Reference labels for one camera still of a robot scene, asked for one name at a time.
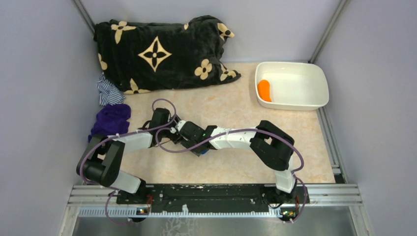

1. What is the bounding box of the orange towel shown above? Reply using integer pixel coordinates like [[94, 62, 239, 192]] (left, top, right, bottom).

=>
[[257, 80, 271, 102]]

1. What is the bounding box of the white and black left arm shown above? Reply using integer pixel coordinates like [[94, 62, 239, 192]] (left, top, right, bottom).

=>
[[76, 108, 179, 204]]

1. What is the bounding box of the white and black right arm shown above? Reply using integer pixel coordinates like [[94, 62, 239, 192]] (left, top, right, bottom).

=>
[[176, 120, 297, 204]]

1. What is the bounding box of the purple towel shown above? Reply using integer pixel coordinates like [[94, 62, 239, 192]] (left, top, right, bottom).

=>
[[88, 104, 131, 142]]

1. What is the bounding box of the blue white striped cloth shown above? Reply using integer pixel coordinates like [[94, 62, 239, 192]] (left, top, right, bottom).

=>
[[97, 73, 126, 106]]

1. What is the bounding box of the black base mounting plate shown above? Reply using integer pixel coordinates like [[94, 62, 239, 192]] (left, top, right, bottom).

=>
[[117, 184, 310, 213]]

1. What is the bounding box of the black floral blanket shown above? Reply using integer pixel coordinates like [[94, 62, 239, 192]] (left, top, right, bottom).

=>
[[94, 15, 241, 94]]

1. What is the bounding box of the white plastic basin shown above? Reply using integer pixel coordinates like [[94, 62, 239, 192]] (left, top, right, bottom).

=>
[[254, 61, 329, 111]]

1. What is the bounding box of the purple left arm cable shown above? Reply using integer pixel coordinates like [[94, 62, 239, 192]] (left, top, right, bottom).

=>
[[79, 98, 178, 226]]

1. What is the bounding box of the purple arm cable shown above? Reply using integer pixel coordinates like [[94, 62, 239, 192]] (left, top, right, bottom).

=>
[[79, 98, 178, 226], [154, 127, 309, 224]]

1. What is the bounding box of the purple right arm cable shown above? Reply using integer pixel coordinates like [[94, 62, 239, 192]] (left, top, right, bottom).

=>
[[154, 127, 309, 224]]

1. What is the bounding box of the aluminium frame rail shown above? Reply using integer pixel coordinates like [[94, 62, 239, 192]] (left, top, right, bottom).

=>
[[59, 183, 373, 236]]

